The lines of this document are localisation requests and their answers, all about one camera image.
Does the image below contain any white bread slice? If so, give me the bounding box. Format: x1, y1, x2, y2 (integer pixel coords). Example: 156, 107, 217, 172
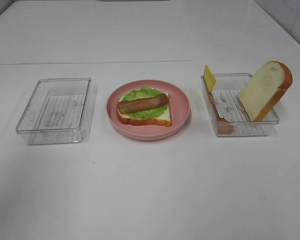
116, 92, 172, 127
238, 61, 293, 122

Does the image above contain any pink round plate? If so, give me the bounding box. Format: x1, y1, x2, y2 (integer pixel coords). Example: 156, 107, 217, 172
106, 79, 191, 141

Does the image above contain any yellow cheese slice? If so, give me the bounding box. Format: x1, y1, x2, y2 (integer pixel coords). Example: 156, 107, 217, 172
203, 65, 217, 97

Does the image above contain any green lettuce leaf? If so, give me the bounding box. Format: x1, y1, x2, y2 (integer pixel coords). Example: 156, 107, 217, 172
118, 86, 171, 121

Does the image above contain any clear plastic left tray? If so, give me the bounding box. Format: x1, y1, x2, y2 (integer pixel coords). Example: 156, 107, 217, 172
15, 77, 97, 145

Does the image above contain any clear plastic right tray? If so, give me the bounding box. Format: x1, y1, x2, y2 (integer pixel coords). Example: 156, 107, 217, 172
201, 73, 279, 137

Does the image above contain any brown bacon strip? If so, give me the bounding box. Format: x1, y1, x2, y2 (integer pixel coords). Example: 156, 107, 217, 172
117, 93, 170, 114

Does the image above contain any clear plastic tray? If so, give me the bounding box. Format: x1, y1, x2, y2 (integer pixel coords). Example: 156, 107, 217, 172
15, 77, 97, 145
201, 73, 279, 137

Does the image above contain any pink ham strip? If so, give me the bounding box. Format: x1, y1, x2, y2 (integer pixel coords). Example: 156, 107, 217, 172
209, 92, 235, 135

